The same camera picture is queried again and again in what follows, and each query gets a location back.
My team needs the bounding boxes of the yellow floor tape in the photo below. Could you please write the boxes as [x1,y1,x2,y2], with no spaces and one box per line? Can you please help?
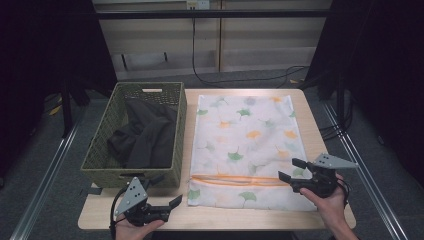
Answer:
[47,95,64,117]

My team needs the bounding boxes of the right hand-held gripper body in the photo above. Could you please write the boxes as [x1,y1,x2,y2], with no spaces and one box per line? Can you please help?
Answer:
[289,152,360,199]

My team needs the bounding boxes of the dark cloth garment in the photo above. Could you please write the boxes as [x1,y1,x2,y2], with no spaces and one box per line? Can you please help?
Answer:
[106,98,179,170]

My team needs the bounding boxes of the person's right hand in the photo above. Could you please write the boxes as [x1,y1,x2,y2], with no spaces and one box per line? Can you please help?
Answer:
[298,174,348,232]

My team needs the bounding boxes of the black horizontal bar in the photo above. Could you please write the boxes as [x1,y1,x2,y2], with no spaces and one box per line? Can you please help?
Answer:
[94,9,332,20]

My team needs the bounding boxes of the person's left hand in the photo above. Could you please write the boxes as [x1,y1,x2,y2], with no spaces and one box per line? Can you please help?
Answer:
[114,217,166,240]

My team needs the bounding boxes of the long black floor cable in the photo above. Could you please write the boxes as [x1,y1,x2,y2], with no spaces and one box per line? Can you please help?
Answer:
[191,6,311,90]

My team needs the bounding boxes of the green woven basket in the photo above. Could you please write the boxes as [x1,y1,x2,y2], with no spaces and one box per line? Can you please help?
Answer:
[79,81,188,190]

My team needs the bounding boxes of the black stand leg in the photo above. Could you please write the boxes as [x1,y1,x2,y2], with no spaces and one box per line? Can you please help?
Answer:
[59,79,75,140]

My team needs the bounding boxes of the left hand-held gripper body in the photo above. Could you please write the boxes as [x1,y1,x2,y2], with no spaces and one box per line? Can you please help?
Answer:
[114,176,172,228]

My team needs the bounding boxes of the black curtain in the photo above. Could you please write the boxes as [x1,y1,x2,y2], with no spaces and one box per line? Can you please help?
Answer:
[0,0,118,179]
[298,0,424,189]

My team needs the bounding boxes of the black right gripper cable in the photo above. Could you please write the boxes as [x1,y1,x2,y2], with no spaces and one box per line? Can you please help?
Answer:
[336,178,352,205]

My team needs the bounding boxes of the metal floor rail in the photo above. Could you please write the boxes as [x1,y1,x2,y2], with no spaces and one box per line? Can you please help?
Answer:
[321,99,410,240]
[9,109,85,240]

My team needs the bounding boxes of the bundle of black floor cables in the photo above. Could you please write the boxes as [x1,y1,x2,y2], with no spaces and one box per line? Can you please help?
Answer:
[318,99,355,142]

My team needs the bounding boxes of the grey tape strip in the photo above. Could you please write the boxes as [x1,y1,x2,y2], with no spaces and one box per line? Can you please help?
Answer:
[79,186,104,197]

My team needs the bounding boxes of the black stand pole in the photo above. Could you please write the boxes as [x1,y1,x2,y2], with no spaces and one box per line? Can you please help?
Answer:
[334,75,347,135]

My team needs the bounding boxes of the white wall outlet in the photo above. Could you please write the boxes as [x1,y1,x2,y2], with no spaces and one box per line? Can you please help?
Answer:
[186,0,211,11]

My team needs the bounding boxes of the white leaf-print laundry bag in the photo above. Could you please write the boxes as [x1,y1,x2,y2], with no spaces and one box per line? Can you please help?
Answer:
[187,94,318,212]

